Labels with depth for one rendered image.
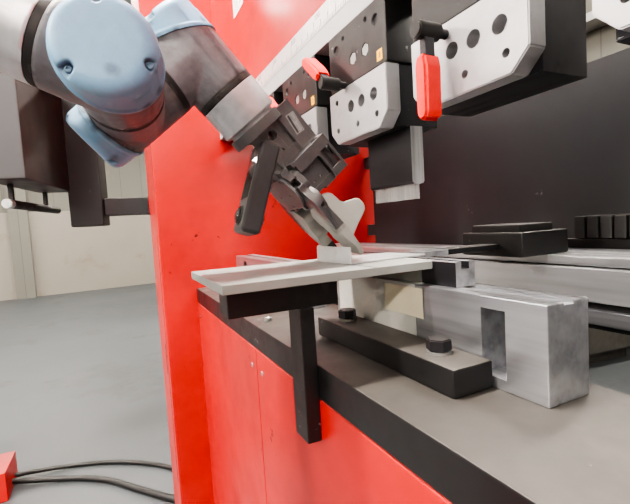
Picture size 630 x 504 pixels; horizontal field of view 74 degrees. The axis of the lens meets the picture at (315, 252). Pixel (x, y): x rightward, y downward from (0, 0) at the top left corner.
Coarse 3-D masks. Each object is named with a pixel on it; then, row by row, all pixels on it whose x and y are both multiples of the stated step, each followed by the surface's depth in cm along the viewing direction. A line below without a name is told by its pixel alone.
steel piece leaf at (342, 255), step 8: (320, 248) 59; (328, 248) 57; (336, 248) 56; (344, 248) 54; (320, 256) 60; (328, 256) 58; (336, 256) 56; (344, 256) 54; (352, 256) 63; (360, 256) 62; (368, 256) 61; (376, 256) 60; (384, 256) 59; (392, 256) 58; (400, 256) 58; (408, 256) 58
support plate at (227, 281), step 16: (192, 272) 55; (208, 272) 54; (224, 272) 52; (240, 272) 51; (256, 272) 50; (272, 272) 49; (288, 272) 48; (304, 272) 47; (320, 272) 46; (336, 272) 46; (352, 272) 46; (368, 272) 47; (384, 272) 48; (400, 272) 49; (224, 288) 40; (240, 288) 41; (256, 288) 42; (272, 288) 42
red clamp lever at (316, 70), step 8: (304, 64) 65; (312, 64) 63; (320, 64) 63; (312, 72) 62; (320, 72) 61; (320, 80) 60; (328, 80) 59; (336, 80) 60; (320, 88) 60; (328, 88) 60; (336, 88) 60; (344, 88) 61
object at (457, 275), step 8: (416, 256) 59; (432, 264) 52; (440, 264) 51; (448, 264) 49; (456, 264) 48; (464, 264) 50; (472, 264) 50; (424, 272) 53; (432, 272) 52; (440, 272) 51; (448, 272) 49; (456, 272) 48; (464, 272) 49; (472, 272) 50; (424, 280) 53; (432, 280) 52; (440, 280) 51; (448, 280) 50; (456, 280) 48; (464, 280) 49; (472, 280) 50
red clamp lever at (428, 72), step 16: (416, 32) 41; (432, 32) 41; (448, 32) 42; (432, 48) 42; (416, 64) 42; (432, 64) 41; (416, 80) 42; (432, 80) 41; (432, 96) 41; (432, 112) 42
